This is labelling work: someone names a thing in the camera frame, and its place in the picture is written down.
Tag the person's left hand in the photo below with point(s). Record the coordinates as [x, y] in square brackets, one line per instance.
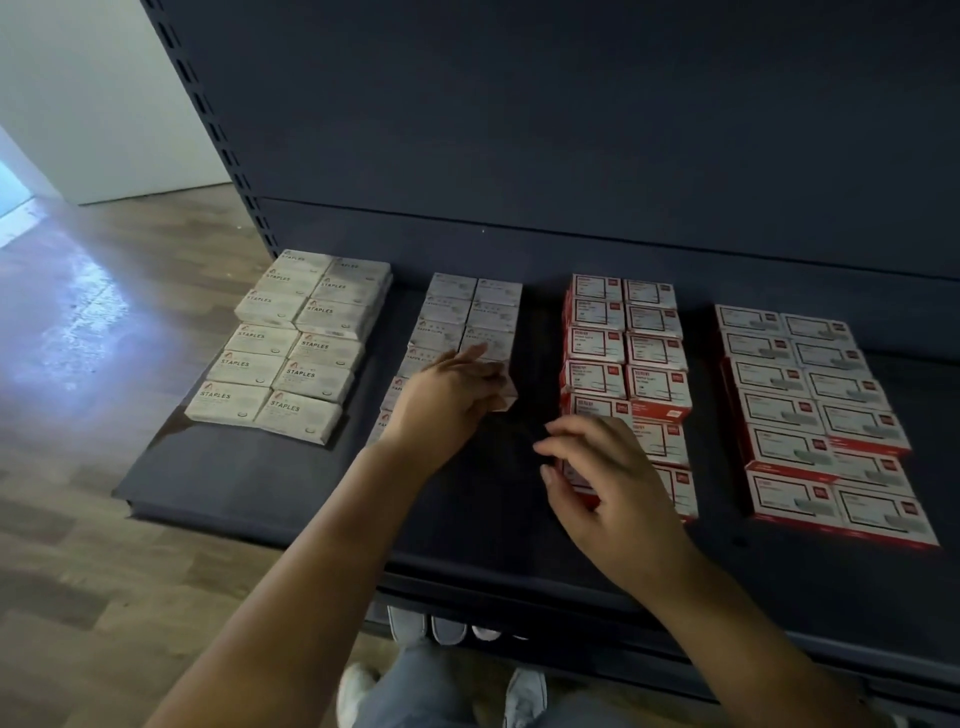
[435, 413]

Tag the person's right hand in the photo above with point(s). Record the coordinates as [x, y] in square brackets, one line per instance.
[623, 510]

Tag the small red white box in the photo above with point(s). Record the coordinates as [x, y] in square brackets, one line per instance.
[656, 320]
[875, 470]
[594, 378]
[596, 342]
[659, 350]
[663, 440]
[792, 446]
[792, 495]
[660, 387]
[572, 480]
[758, 344]
[596, 287]
[600, 405]
[833, 356]
[770, 374]
[651, 293]
[747, 318]
[848, 387]
[818, 327]
[885, 513]
[783, 408]
[596, 314]
[866, 425]
[680, 491]

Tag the dark metal shelf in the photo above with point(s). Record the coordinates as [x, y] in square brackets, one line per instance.
[600, 135]

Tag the person's left forearm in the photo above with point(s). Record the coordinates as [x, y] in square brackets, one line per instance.
[285, 615]

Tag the person's right forearm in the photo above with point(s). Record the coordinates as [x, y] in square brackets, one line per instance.
[765, 653]

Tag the person's grey shoe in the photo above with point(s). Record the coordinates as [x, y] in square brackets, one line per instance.
[356, 693]
[525, 698]

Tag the person's grey clothing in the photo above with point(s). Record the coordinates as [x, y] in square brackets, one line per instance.
[428, 690]

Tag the pink slipper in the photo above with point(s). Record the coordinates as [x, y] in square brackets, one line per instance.
[486, 633]

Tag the grey slipper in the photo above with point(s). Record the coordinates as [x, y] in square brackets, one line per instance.
[407, 624]
[449, 630]

